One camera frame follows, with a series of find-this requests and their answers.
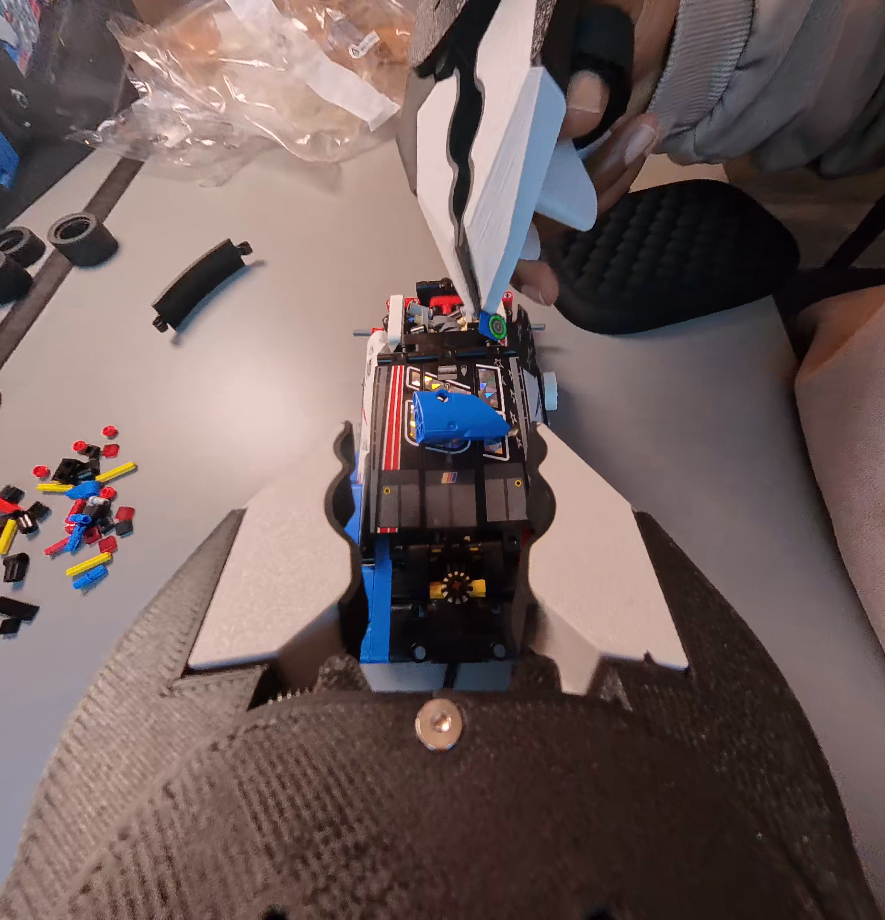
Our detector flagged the black curved lego piece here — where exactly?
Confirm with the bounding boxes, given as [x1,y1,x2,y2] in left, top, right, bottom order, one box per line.
[151,239,254,333]

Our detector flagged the black lego tyre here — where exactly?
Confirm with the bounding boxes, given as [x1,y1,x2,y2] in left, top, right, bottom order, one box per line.
[47,212,120,268]
[0,226,46,268]
[0,250,34,306]

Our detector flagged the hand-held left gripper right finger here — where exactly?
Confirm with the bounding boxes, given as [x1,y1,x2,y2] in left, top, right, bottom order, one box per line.
[513,423,690,696]

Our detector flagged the clear plastic bags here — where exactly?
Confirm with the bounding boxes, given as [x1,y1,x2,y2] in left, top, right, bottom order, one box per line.
[69,0,414,188]

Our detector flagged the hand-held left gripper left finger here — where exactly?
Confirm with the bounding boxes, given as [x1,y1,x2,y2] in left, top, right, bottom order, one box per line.
[185,423,364,694]

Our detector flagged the blue lego vehicle with wheel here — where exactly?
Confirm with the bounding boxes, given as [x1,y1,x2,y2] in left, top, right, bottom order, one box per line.
[0,0,69,191]

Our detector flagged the pile of small lego pieces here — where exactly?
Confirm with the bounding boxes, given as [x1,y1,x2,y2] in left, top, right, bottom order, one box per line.
[0,424,139,641]

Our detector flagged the blue lego scoop piece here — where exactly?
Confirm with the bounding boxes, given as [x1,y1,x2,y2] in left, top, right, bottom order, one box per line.
[411,390,513,448]

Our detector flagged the person's right forearm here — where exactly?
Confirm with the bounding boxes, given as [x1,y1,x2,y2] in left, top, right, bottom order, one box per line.
[647,0,885,181]

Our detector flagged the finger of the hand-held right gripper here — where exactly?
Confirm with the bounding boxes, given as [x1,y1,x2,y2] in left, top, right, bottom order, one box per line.
[459,0,599,315]
[412,70,481,311]

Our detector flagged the black blue toy brick car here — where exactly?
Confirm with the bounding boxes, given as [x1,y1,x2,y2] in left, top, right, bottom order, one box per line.
[352,276,562,666]

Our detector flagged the person's right hand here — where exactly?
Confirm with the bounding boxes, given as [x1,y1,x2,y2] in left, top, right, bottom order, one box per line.
[513,0,677,309]

